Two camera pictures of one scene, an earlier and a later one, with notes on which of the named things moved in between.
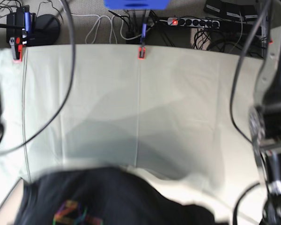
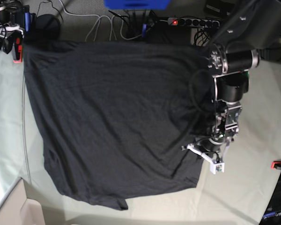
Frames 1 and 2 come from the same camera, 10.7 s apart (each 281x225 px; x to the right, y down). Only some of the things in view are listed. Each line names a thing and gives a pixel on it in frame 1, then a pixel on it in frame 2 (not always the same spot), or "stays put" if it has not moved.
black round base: (47, 31) stays put
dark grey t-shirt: (101, 196) to (115, 116)
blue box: (137, 4) stays put
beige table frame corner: (6, 212) stays put
